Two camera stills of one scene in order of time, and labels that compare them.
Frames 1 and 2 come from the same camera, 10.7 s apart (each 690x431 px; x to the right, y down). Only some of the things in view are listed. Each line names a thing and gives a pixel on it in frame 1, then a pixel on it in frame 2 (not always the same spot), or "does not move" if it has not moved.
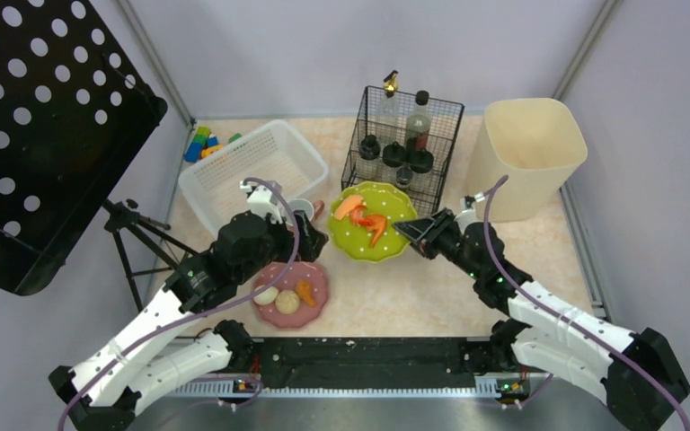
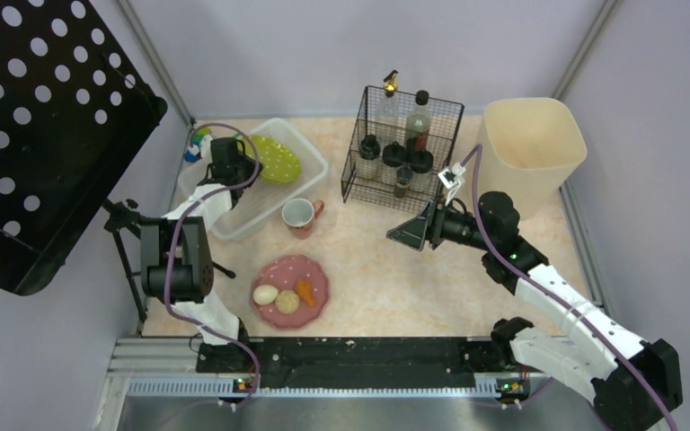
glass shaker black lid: [393, 154] does not move
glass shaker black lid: [421, 161] does not move
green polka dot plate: [355, 240] -> [279, 164]
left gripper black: [307, 236] -> [225, 153]
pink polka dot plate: [307, 279] does not move
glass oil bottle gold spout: [388, 112] does not move
